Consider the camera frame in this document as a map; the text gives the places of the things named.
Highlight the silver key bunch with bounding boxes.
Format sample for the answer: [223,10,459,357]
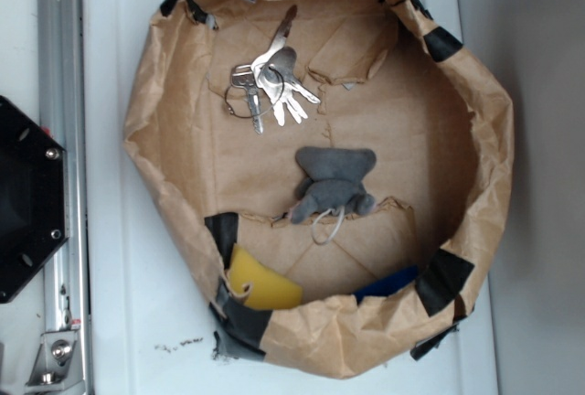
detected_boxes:
[224,5,321,134]

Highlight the brown paper bag bin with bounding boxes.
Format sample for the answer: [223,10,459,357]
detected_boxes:
[123,0,514,379]

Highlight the blue flat object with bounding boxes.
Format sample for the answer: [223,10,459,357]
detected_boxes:
[353,265,419,303]

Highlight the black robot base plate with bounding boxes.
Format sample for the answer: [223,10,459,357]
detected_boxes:
[1,97,68,304]

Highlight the aluminium extrusion rail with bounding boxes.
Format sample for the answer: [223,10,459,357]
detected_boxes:
[37,0,94,394]

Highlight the metal corner bracket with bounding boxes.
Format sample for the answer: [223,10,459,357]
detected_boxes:
[25,330,85,394]

